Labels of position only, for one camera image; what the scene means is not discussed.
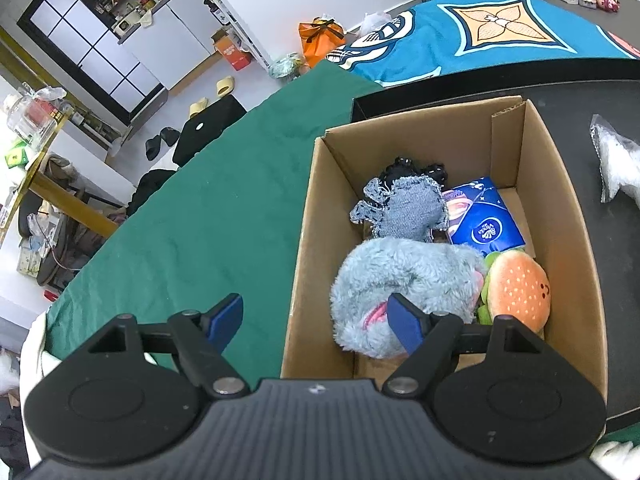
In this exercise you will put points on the cardboard box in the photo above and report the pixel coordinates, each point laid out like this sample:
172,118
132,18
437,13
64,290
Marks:
565,260

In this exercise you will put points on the black knit toy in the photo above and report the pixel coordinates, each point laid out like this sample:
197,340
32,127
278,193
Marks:
400,166

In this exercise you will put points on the blue tissue pack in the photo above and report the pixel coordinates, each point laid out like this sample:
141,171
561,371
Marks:
480,230

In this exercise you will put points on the teal printed blanket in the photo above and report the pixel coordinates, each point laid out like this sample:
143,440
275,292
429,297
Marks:
430,45

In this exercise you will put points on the green cloth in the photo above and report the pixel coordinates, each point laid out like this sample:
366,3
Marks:
200,210

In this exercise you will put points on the small green box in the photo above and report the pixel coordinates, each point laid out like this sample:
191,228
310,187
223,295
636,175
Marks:
17,154

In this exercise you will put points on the red figurine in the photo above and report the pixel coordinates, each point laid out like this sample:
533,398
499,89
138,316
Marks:
608,3

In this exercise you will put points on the denim fabric toy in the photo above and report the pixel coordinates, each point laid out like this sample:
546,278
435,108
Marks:
405,205

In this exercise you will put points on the hamburger plush toy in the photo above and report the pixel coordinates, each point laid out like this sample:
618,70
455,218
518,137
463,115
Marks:
520,285

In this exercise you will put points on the dark clothing pile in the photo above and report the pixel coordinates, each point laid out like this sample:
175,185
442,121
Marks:
152,190

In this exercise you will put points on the grey plush toy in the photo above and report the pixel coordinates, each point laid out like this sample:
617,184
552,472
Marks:
400,270

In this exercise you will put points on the clear plastic bag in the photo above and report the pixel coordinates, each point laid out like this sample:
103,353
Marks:
620,160

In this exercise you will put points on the glass jar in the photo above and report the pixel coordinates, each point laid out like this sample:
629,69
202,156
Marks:
22,115

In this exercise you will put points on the orange gift bag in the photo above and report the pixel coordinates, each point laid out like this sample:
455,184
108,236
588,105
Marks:
320,42

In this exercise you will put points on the white plastic bag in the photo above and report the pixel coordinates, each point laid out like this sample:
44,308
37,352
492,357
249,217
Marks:
375,22

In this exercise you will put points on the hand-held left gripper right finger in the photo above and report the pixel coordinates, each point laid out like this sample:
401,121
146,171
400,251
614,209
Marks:
405,327

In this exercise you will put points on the black bag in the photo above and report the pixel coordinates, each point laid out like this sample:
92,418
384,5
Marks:
210,127

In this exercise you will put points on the orange carton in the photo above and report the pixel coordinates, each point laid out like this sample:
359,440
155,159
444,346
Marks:
232,52

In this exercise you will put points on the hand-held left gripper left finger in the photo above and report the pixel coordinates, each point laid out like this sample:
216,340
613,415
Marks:
225,320

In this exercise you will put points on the white cabinet with black frames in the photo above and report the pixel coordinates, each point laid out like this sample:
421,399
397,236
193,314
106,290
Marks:
100,55

